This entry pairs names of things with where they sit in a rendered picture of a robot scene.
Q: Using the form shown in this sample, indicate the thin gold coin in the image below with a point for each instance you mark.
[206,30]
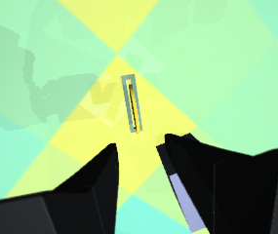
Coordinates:
[134,108]

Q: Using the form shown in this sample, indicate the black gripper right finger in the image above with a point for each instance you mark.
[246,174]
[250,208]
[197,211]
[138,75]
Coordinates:
[233,192]

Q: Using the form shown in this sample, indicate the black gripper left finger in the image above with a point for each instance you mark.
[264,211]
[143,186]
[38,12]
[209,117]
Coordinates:
[85,203]

